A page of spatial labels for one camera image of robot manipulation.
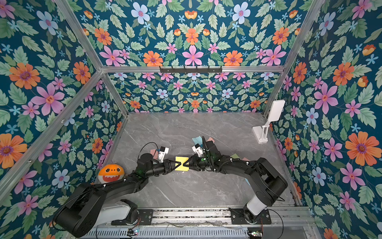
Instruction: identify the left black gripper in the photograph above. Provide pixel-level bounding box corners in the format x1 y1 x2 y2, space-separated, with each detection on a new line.
144 160 181 178

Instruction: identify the yellow memo pad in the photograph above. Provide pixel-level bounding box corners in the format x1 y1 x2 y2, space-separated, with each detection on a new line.
175 156 189 166

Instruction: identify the torn blue memo page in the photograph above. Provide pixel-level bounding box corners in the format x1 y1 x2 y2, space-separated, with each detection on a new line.
192 136 203 147

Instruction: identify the torn pink memo page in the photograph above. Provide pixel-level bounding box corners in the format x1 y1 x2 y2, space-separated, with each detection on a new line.
207 137 215 143

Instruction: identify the green memo pad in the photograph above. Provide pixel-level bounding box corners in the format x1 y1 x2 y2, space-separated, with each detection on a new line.
230 154 240 159

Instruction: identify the pink memo pad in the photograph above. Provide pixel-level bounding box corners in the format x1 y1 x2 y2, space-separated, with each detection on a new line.
150 149 158 159

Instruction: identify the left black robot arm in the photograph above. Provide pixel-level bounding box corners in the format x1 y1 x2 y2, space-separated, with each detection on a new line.
52 153 182 238

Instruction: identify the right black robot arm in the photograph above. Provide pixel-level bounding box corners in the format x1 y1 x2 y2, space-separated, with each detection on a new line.
183 141 287 224

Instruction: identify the orange shark plush toy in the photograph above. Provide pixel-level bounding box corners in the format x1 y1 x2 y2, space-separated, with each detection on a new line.
98 164 125 184

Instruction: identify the white phone stand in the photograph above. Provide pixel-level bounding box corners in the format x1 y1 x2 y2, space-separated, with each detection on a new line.
252 100 286 144

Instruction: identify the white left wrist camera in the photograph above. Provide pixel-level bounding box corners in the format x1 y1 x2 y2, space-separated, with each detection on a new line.
158 146 169 162

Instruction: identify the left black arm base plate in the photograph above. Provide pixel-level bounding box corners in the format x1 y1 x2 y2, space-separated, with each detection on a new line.
111 209 154 226

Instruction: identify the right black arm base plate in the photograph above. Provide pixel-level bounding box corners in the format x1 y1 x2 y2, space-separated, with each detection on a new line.
228 208 272 225

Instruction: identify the black hook rail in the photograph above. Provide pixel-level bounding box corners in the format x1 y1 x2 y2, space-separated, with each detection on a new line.
159 66 223 74

